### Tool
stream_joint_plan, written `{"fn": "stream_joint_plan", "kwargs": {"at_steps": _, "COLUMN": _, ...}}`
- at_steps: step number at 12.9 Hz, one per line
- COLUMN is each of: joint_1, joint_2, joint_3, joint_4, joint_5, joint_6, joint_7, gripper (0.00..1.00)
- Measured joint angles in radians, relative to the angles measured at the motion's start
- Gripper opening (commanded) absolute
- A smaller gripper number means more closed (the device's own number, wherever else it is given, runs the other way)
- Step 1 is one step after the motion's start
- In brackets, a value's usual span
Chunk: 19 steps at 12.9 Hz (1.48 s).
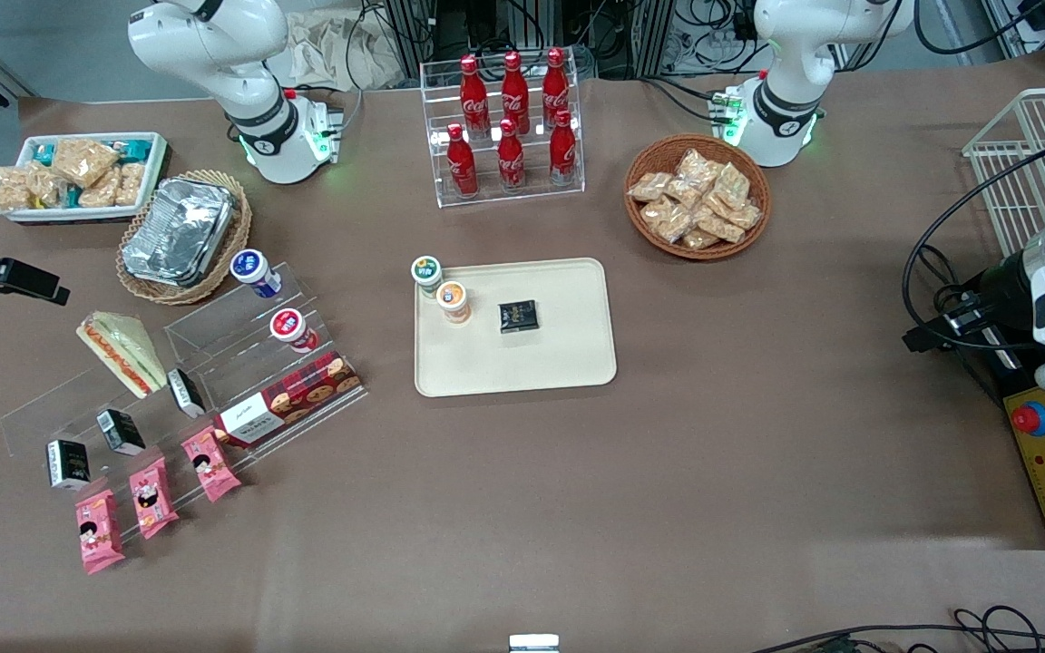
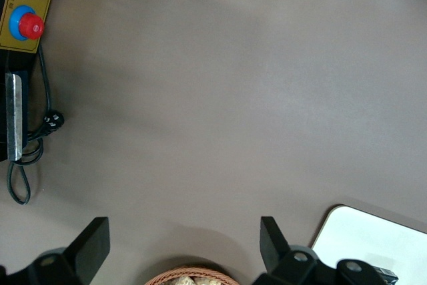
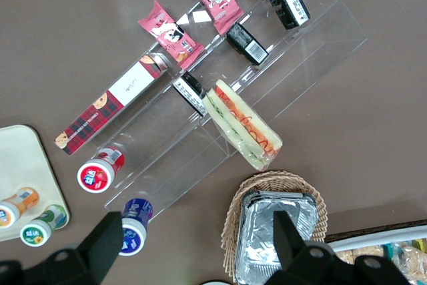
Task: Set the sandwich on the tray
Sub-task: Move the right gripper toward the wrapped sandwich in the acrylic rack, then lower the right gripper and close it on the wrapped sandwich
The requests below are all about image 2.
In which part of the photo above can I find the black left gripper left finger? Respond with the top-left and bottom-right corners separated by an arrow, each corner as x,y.
19,217 -> 111,285

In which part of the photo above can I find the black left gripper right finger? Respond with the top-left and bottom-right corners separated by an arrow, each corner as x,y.
253,216 -> 334,285

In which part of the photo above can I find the cream plastic serving tray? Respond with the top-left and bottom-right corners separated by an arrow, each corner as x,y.
312,204 -> 427,272

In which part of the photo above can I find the round brown wicker basket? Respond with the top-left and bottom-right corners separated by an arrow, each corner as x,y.
143,266 -> 238,285

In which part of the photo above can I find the black power cable with plug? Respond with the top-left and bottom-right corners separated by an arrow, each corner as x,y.
5,44 -> 66,206

